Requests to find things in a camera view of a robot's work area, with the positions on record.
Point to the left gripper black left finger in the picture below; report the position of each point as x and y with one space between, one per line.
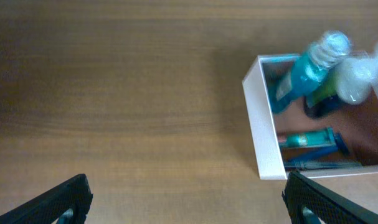
68 202

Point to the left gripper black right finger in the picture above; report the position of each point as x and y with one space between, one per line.
310 202

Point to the blue white toothbrush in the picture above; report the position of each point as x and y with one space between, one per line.
316 165

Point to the teal toothpaste tube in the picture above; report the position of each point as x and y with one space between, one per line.
315 138

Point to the teal mouthwash bottle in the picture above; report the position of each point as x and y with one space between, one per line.
310 70

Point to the purple spray bottle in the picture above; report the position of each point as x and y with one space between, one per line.
348 83

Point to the white cardboard box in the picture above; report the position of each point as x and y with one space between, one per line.
263 128

